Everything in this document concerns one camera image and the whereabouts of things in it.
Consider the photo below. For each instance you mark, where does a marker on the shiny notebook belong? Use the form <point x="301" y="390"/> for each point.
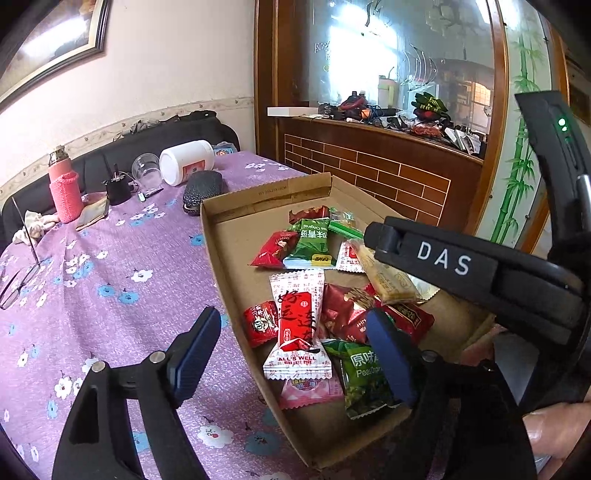
<point x="94" y="210"/>

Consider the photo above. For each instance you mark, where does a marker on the black glasses case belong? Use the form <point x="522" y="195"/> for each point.
<point x="203" y="189"/>

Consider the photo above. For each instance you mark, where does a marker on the clear glass cup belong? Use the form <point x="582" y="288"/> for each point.
<point x="147" y="168"/>

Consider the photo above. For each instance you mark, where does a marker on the dark clothes pile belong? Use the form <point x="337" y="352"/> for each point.
<point x="194" y="115"/>

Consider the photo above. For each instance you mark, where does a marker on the bamboo print wall panel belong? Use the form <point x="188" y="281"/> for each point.
<point x="521" y="138"/>

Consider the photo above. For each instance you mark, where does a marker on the purple floral tablecloth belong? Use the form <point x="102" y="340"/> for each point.
<point x="115" y="277"/>

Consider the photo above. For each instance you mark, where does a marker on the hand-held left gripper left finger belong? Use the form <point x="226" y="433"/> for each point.
<point x="198" y="350"/>

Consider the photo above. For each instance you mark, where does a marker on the wooden brick-pattern counter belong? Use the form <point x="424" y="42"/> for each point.
<point x="369" y="170"/>

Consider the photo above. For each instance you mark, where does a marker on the pink thermos with knitted sleeve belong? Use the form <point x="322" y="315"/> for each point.
<point x="67" y="194"/>

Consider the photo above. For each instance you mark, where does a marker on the white packet with red label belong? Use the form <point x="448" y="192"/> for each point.
<point x="295" y="323"/>

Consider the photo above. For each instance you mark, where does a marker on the pink snack packet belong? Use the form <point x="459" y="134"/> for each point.
<point x="309" y="392"/>

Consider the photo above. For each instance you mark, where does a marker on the white packet with red dots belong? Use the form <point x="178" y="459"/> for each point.
<point x="347" y="258"/>

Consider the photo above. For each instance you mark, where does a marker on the person's right hand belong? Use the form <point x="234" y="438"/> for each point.
<point x="563" y="438"/>

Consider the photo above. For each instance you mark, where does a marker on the black cup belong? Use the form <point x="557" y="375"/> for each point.
<point x="119" y="191"/>

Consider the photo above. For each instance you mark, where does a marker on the black sofa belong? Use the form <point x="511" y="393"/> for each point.
<point x="184" y="134"/>

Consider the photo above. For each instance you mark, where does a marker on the wooden framed glass partition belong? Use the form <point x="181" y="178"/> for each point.
<point x="369" y="46"/>

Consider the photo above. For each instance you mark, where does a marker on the white flat box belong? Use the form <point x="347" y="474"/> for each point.
<point x="291" y="111"/>

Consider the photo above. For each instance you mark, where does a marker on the white cloth gloves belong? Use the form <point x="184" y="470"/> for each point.
<point x="32" y="226"/>

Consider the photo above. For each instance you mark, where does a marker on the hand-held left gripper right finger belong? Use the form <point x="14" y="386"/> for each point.
<point x="392" y="360"/>

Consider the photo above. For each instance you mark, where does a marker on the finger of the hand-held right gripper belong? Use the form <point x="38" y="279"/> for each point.
<point x="383" y="240"/>

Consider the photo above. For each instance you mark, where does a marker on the eyeglasses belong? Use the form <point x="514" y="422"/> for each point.
<point x="14" y="290"/>

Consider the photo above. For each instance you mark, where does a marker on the cardboard box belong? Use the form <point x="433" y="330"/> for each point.
<point x="240" y="258"/>

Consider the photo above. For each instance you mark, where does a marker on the red packet with cartoon face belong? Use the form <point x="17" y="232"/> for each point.
<point x="261" y="323"/>

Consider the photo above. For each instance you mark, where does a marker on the white plastic jar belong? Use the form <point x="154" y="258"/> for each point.
<point x="184" y="161"/>

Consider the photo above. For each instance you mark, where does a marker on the maroon snack packet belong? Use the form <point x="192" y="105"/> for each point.
<point x="309" y="213"/>

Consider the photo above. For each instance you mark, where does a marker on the tan yellow wafer bar packet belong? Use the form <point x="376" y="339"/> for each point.
<point x="388" y="281"/>

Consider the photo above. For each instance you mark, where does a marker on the dark red shiny snack packet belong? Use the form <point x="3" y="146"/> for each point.
<point x="341" y="314"/>

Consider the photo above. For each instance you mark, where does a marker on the small green candy packet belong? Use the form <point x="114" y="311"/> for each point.
<point x="346" y="226"/>

